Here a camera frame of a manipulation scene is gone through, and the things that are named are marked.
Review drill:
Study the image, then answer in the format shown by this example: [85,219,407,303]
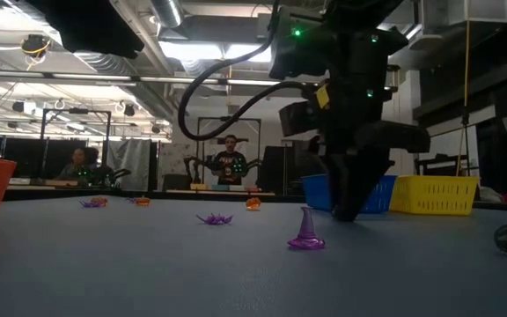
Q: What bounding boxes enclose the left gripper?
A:
[36,0,146,60]

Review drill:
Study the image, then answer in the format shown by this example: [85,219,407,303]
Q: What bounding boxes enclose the black metal gantry frame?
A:
[195,115,263,191]
[39,107,113,188]

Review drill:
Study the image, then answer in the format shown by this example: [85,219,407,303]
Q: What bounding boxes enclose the black stand pole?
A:
[453,109,474,178]

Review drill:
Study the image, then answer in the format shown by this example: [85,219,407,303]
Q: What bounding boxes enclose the white wall board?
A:
[416,124,480,163]

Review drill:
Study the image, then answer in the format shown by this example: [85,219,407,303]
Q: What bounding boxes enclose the person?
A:
[211,134,251,186]
[57,146,101,181]

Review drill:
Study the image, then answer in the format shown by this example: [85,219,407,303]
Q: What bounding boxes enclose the blue plastic basket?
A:
[300,173,399,215]

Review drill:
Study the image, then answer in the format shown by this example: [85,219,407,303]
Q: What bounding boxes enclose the yellow plastic basket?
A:
[389,175,480,217]

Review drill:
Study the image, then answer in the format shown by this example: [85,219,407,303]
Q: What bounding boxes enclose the grey ceiling box unit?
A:
[255,11,275,41]

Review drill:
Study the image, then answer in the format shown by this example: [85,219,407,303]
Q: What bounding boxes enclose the silver round air duct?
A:
[149,0,185,28]

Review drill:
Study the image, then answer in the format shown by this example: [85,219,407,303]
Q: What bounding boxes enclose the background work table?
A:
[165,188,276,197]
[2,176,121,202]

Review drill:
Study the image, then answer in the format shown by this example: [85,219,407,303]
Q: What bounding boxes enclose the grey hanging curtain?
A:
[106,137,154,193]

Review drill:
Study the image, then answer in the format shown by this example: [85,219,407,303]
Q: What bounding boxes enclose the long ceiling light strip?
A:
[0,68,399,93]

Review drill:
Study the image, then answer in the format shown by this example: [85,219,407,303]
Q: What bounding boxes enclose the blue-grey table mat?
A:
[0,193,507,317]

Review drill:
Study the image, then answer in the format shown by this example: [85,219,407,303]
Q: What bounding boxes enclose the white bag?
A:
[477,185,506,204]

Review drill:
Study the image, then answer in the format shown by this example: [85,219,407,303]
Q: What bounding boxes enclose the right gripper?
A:
[322,119,432,223]

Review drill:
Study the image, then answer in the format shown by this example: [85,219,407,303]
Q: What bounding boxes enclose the black partition panels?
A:
[0,135,91,182]

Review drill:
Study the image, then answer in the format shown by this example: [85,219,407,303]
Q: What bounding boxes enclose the ceiling cable reel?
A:
[19,33,53,71]

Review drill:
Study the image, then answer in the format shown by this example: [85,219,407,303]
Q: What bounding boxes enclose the black equipment cabinet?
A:
[260,138,329,197]

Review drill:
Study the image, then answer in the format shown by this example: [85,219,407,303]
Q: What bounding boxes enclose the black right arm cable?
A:
[176,0,325,143]

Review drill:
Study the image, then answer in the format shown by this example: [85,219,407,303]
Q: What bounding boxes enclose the large purple witch hat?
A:
[287,206,327,251]

